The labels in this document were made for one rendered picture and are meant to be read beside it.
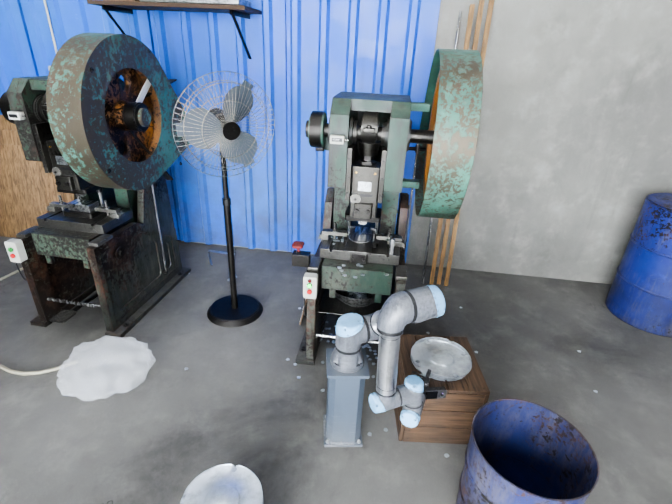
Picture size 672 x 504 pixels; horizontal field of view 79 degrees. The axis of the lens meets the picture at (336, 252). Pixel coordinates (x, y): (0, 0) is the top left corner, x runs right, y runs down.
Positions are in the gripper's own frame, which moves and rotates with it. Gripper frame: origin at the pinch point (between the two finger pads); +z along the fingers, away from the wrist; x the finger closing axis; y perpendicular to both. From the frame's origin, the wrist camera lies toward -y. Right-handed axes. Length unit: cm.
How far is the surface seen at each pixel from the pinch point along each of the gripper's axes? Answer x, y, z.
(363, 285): -17, 47, 34
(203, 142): -84, 142, 22
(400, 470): 42.3, 3.2, -21.3
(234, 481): 22, 57, -72
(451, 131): -104, 12, 21
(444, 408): 17.1, -9.4, -1.4
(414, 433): 34.8, 1.6, -4.5
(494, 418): 3.6, -29.4, -13.5
